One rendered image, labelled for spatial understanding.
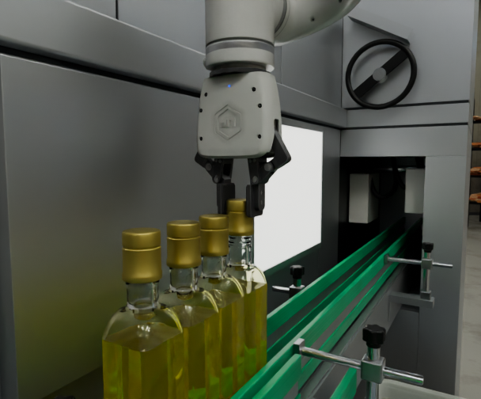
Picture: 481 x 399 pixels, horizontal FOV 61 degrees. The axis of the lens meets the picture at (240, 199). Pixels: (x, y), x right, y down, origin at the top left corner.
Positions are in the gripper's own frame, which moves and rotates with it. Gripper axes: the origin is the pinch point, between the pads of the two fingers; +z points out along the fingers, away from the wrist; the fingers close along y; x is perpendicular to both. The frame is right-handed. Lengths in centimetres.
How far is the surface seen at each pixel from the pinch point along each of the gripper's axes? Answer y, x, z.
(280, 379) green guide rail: 6.4, -1.5, 21.3
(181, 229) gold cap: 1.3, -13.2, 1.8
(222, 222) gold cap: 1.6, -6.5, 1.9
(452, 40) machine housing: 16, 93, -39
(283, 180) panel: -12.8, 40.0, -0.6
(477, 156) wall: 1, 1185, -16
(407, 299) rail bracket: 10, 70, 32
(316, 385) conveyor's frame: 5.4, 13.7, 29.9
